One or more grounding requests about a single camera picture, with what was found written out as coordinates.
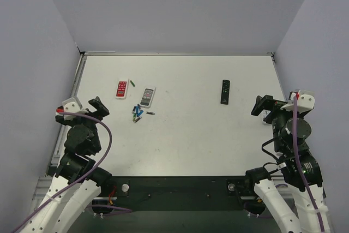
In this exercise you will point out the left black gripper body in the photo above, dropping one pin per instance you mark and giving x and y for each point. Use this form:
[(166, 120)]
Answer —
[(91, 112)]

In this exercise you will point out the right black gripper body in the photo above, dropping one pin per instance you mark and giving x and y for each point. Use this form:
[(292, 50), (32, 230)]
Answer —
[(269, 108)]

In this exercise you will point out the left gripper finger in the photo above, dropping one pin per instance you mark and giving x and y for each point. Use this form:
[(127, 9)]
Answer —
[(100, 108), (98, 114)]

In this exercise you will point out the red and white remote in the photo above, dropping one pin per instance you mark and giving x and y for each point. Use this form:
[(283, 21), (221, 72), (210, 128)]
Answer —
[(122, 88)]

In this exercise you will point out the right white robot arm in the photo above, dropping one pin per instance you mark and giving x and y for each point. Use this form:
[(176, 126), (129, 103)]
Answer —
[(300, 170)]

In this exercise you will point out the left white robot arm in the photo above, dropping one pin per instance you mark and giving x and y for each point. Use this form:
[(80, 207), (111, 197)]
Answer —
[(78, 179)]

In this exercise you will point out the white air conditioner remote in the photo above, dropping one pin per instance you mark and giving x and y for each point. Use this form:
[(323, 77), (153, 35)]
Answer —
[(264, 115)]

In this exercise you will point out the black slim remote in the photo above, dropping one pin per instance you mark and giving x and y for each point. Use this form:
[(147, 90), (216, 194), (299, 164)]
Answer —
[(225, 92)]

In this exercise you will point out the grey and white remote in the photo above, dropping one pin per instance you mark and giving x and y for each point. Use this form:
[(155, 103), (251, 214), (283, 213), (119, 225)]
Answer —
[(147, 97)]

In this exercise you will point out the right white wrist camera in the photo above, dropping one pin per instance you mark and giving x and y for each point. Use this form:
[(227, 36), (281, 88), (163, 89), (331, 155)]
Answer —
[(305, 101)]

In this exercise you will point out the aluminium rail frame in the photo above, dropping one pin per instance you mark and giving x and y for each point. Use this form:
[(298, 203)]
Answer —
[(44, 182)]

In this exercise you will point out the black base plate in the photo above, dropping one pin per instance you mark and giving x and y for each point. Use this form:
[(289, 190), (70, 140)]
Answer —
[(178, 193)]

